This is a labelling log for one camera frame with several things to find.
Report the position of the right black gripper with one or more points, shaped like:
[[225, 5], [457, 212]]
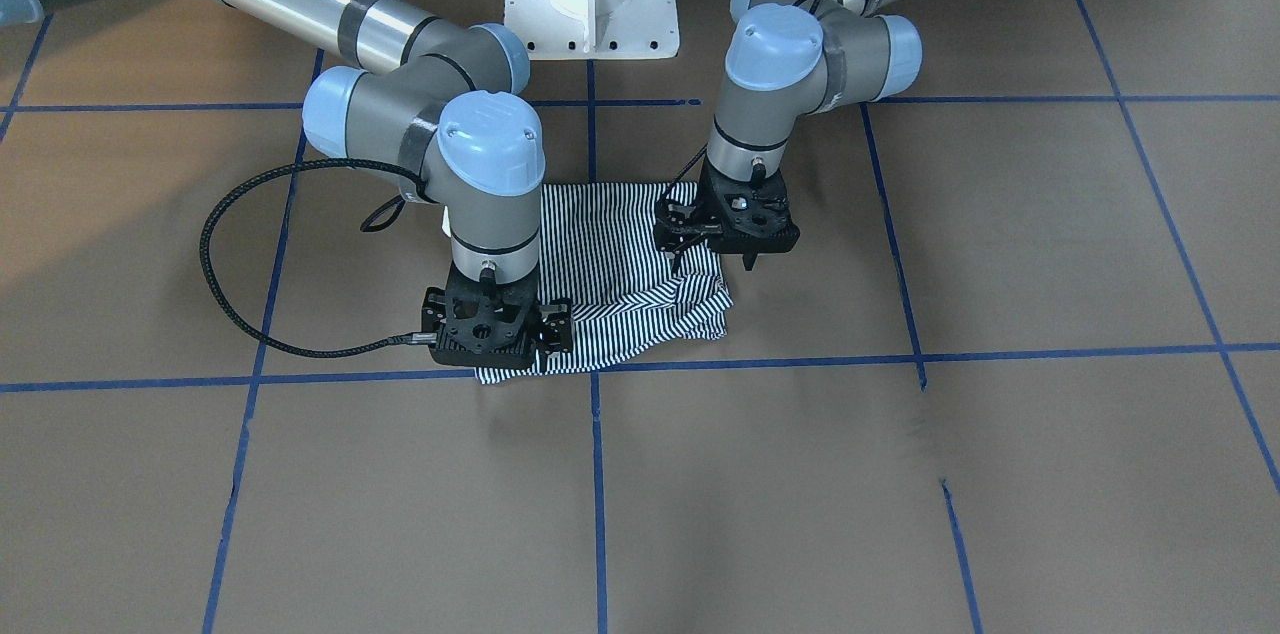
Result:
[[556, 322]]

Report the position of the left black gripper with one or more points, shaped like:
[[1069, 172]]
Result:
[[678, 226]]

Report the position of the striped polo shirt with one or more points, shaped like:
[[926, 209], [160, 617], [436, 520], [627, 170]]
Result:
[[598, 252]]

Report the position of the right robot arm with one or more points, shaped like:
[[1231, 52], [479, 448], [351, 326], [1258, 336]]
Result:
[[437, 107]]

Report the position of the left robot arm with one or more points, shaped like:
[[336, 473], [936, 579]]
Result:
[[786, 59]]

